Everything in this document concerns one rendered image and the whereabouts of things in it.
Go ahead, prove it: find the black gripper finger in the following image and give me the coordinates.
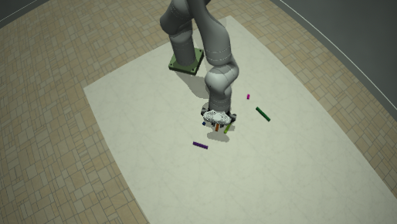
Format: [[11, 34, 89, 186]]
[[220, 114, 236, 128], [201, 107, 215, 127]]

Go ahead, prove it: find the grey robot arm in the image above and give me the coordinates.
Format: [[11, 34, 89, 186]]
[[160, 0, 239, 125]]

